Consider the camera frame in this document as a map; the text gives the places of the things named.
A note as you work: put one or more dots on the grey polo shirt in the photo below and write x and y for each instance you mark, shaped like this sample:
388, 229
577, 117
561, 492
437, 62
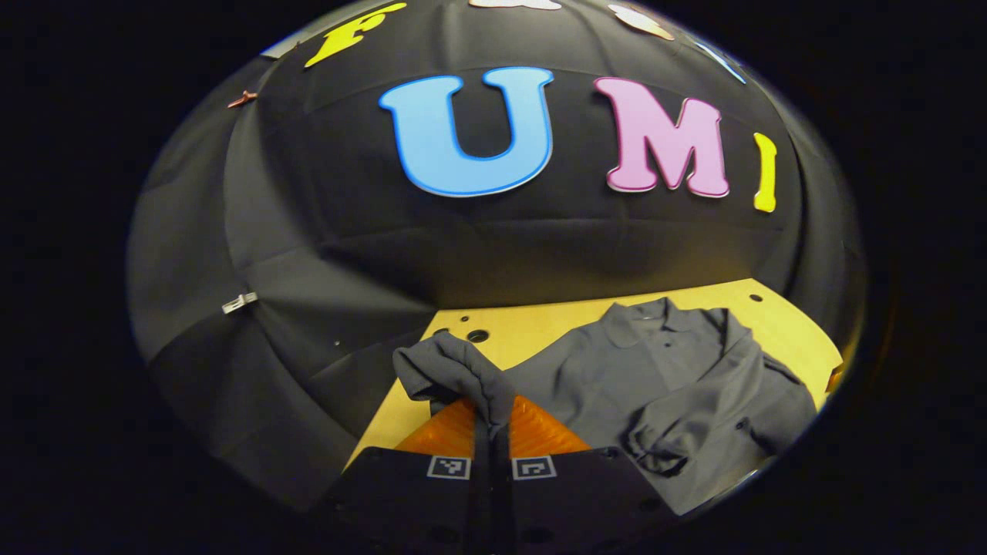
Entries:
655, 370

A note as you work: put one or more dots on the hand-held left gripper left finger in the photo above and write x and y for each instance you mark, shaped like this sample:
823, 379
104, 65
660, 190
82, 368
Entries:
480, 493

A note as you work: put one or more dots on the white clothes clip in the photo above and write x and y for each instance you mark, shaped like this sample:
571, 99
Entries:
239, 302

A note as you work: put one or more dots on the copper clothes clip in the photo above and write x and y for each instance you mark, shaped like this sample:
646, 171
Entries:
243, 99

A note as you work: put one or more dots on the black backdrop cloth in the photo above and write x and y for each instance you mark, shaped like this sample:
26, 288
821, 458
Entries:
347, 254

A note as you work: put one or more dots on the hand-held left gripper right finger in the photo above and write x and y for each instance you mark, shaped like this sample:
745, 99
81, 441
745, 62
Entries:
501, 493

